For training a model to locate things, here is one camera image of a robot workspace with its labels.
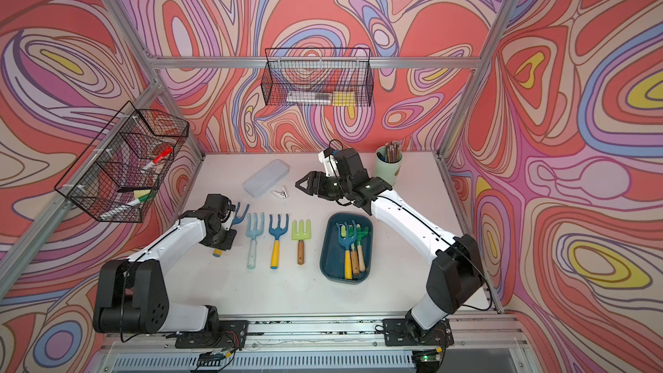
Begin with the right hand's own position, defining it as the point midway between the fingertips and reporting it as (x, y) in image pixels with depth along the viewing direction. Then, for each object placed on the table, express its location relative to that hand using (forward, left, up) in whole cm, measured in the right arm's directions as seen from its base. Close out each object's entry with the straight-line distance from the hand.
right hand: (304, 193), depth 76 cm
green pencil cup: (+21, -31, -15) cm, 40 cm away
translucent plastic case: (+24, +22, -22) cm, 39 cm away
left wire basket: (+4, +53, +6) cm, 54 cm away
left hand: (-5, +30, -20) cm, 36 cm away
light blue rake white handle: (0, +21, -23) cm, 32 cm away
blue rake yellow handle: (+2, +27, -17) cm, 32 cm away
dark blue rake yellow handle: (0, +13, -24) cm, 27 cm away
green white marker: (-3, +46, +4) cm, 46 cm away
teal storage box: (-9, -8, -25) cm, 28 cm away
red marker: (+10, +42, +8) cm, 44 cm away
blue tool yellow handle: (-5, -13, -23) cm, 27 cm away
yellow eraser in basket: (+34, -14, +10) cm, 38 cm away
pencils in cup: (+25, -32, -8) cm, 41 cm away
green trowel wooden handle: (-2, -18, -23) cm, 29 cm away
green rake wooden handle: (-1, +4, -25) cm, 25 cm away
